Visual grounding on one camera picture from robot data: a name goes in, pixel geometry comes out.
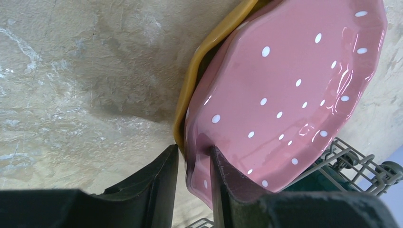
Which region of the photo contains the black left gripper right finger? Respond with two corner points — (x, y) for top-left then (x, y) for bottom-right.
(210, 146), (398, 228)

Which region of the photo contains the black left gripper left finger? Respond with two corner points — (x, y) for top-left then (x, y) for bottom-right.
(0, 145), (179, 228)

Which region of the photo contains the yellow plate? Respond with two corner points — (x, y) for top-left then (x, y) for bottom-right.
(173, 0), (270, 159)

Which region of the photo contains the pink dotted plate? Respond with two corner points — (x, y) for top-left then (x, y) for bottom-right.
(184, 0), (387, 207)

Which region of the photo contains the dark green mug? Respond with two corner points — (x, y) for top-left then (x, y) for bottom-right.
(284, 166), (357, 191)

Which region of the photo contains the grey wire dish rack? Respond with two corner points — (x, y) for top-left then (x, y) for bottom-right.
(186, 137), (403, 209)

